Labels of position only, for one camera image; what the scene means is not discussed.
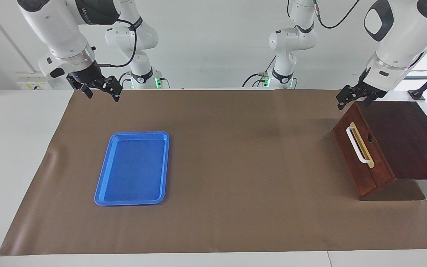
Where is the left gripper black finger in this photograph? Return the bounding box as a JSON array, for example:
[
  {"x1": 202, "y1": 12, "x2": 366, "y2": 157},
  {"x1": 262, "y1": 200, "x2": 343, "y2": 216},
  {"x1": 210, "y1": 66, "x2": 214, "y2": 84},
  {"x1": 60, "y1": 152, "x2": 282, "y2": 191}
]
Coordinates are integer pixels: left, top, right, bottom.
[
  {"x1": 365, "y1": 92, "x2": 386, "y2": 107},
  {"x1": 337, "y1": 85, "x2": 365, "y2": 111}
]

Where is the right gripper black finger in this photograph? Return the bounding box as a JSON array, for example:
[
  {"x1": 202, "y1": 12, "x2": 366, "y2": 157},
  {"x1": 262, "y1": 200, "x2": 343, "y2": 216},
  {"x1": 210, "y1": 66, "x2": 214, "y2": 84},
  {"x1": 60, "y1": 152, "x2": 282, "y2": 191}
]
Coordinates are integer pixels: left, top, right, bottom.
[
  {"x1": 69, "y1": 83, "x2": 93, "y2": 99},
  {"x1": 100, "y1": 76, "x2": 122, "y2": 102}
]

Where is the white drawer handle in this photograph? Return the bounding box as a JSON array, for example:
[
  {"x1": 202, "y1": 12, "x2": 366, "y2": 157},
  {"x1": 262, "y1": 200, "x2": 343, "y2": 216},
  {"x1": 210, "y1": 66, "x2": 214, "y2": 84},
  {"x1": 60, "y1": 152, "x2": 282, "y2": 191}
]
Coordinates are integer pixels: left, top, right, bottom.
[{"x1": 346, "y1": 125, "x2": 372, "y2": 164}]

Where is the wooden drawer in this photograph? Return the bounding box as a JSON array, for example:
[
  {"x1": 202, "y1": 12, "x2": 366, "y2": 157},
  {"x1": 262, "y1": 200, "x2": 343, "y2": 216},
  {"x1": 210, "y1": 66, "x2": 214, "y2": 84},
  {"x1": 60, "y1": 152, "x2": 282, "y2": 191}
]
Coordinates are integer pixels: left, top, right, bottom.
[{"x1": 333, "y1": 102, "x2": 396, "y2": 197}]

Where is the dark wooden cabinet case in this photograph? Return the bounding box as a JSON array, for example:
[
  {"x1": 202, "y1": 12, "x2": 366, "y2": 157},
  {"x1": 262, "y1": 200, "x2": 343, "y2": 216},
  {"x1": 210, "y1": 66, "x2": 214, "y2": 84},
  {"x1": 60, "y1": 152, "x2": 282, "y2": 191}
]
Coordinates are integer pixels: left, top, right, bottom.
[{"x1": 333, "y1": 100, "x2": 427, "y2": 201}]

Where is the blue plastic tray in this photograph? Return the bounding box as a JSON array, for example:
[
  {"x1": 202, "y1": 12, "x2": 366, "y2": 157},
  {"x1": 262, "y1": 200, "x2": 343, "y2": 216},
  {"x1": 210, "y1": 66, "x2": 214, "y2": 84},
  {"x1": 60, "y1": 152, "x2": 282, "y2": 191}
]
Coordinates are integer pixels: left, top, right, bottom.
[{"x1": 94, "y1": 131, "x2": 170, "y2": 206}]

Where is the brown paper table mat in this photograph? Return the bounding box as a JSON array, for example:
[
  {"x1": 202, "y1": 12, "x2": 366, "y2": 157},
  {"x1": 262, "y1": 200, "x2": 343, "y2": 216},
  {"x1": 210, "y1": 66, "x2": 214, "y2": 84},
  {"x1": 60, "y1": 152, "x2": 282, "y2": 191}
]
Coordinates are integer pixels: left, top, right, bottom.
[{"x1": 0, "y1": 89, "x2": 427, "y2": 256}]

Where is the black arm base cable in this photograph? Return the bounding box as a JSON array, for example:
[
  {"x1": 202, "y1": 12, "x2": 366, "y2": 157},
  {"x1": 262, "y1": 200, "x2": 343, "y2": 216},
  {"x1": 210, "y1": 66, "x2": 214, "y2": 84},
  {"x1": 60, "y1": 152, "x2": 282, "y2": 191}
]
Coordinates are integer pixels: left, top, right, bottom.
[
  {"x1": 116, "y1": 72, "x2": 132, "y2": 89},
  {"x1": 242, "y1": 72, "x2": 273, "y2": 88}
]

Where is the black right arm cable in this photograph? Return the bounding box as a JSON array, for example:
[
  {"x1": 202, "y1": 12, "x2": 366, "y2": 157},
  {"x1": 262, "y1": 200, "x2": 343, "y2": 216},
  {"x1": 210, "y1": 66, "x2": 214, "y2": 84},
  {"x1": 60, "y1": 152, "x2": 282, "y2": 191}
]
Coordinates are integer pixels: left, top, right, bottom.
[{"x1": 93, "y1": 19, "x2": 137, "y2": 68}]

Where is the white wall socket box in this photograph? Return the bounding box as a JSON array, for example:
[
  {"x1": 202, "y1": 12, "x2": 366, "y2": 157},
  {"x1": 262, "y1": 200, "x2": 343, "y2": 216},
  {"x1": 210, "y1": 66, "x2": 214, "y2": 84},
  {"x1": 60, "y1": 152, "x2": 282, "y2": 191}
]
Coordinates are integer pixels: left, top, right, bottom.
[{"x1": 16, "y1": 72, "x2": 55, "y2": 90}]

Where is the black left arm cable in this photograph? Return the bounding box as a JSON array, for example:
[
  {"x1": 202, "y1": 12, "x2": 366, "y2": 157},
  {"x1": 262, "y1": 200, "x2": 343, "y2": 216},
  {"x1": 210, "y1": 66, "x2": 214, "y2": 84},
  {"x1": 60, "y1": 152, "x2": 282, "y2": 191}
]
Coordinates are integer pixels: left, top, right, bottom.
[{"x1": 311, "y1": 0, "x2": 362, "y2": 29}]

